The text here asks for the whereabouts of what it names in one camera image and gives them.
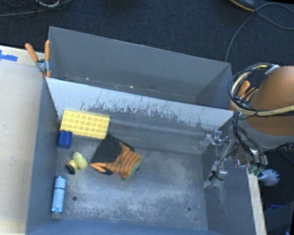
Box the orange and black glove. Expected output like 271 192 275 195
88 131 146 184

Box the grey metal bin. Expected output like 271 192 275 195
17 25 288 235

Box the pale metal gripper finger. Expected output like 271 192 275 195
202 161 230 192
198 127 231 154

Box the blue and silver flashlight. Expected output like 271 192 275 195
49 174 69 215

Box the blue building block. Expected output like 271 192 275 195
55 129 74 151

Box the yellow rubber duck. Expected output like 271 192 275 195
64 150 90 178

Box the yellow studded building plate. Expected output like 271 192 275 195
59 108 111 141

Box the pale cardboard board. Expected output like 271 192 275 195
0 60 51 230

